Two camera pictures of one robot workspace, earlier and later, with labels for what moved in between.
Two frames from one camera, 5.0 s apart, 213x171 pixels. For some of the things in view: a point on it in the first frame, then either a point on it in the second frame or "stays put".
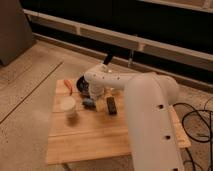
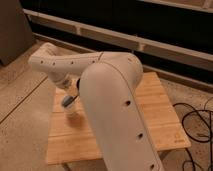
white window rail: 158,48 stays put
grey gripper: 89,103 -> 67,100
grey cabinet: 15,32 stays put
